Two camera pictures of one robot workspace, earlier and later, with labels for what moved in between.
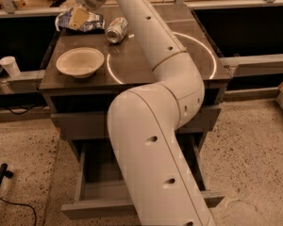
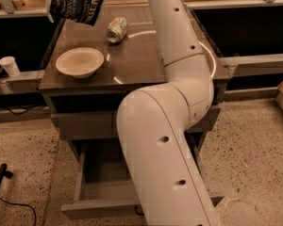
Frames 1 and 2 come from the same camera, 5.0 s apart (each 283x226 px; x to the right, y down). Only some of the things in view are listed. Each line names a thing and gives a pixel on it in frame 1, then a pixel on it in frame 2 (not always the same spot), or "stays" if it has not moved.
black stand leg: (2, 172) stays
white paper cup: (10, 65) stays
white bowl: (81, 62) stays
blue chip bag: (94, 23) -> (85, 5)
